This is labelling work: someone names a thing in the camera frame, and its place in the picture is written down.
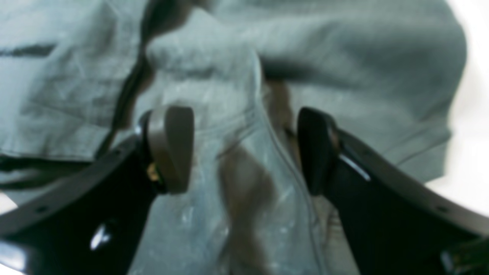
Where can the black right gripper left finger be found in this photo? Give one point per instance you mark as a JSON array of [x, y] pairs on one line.
[[91, 224]]

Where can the dark grey t-shirt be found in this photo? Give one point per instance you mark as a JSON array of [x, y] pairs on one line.
[[77, 74]]

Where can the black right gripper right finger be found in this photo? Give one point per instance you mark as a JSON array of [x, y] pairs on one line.
[[393, 224]]

